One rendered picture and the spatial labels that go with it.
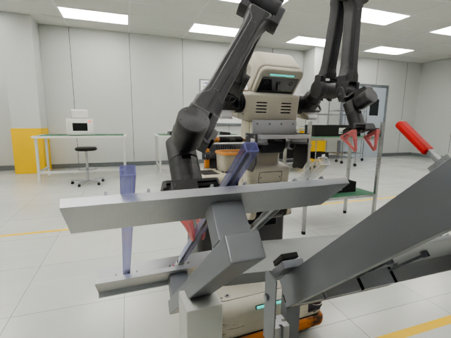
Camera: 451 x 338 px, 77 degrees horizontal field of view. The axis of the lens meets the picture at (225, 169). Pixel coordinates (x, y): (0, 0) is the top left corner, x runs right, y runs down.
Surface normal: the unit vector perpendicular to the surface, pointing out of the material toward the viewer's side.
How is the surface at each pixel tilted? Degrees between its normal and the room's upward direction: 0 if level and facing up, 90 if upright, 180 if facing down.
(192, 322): 90
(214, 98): 67
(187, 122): 49
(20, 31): 90
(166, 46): 90
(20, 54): 90
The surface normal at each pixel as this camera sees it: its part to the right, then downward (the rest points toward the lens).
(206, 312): 0.36, 0.16
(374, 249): -0.95, 0.04
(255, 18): 0.20, -0.25
